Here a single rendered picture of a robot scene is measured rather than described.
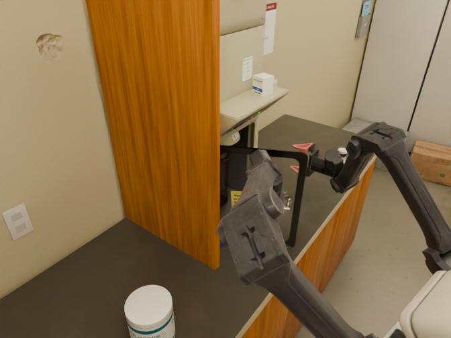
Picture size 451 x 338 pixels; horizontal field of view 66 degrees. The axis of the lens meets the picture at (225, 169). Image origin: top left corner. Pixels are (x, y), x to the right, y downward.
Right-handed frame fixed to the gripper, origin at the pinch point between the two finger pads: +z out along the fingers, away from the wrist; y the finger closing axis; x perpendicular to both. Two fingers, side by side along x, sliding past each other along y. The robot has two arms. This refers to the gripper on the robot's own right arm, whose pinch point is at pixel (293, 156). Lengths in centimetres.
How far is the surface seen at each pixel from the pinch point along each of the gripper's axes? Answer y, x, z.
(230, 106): 30.9, 34.3, 7.8
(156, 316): -11, 81, -3
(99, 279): -26, 76, 33
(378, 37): 0, -270, 43
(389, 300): -120, -66, -51
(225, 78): 38, 31, 12
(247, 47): 45, 19, 12
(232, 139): 13.2, 24.1, 13.9
